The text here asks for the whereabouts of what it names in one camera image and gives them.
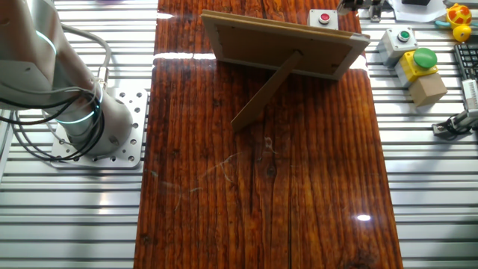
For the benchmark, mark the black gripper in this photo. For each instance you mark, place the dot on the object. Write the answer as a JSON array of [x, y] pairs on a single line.
[[349, 5]]

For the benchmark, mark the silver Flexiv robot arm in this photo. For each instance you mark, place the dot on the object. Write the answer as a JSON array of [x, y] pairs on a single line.
[[33, 60]]

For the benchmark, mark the grey box red button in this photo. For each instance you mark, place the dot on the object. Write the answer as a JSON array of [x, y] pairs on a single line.
[[324, 18]]

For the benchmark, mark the grey box small green button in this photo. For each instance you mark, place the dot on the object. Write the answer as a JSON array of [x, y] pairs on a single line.
[[396, 43]]

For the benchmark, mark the white paper sheet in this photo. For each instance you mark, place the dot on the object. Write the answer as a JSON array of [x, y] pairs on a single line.
[[418, 13]]

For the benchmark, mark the yellow box green mushroom button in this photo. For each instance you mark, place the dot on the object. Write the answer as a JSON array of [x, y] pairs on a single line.
[[411, 69]]

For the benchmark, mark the yellow orange toy duck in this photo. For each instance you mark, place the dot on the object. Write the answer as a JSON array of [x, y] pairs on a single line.
[[460, 18]]

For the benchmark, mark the plain wooden block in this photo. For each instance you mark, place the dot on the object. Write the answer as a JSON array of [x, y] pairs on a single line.
[[427, 91]]

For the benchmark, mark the black keyboard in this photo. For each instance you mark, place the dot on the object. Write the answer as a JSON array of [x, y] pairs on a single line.
[[468, 61]]

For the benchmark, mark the grey ribbed device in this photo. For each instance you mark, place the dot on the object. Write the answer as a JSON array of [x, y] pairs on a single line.
[[471, 95]]

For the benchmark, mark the wood grain table mat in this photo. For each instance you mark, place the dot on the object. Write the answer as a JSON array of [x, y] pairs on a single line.
[[261, 205]]

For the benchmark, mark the silver perforated mounting plate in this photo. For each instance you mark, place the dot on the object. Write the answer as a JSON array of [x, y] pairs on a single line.
[[136, 123]]

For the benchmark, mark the silver metal bracket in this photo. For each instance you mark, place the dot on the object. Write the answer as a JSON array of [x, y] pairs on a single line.
[[375, 13]]

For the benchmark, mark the wooden picture frame with stand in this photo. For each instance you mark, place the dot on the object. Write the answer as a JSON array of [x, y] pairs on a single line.
[[261, 45]]

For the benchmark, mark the black metal clamp mount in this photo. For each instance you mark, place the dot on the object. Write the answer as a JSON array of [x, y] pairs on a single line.
[[453, 125]]

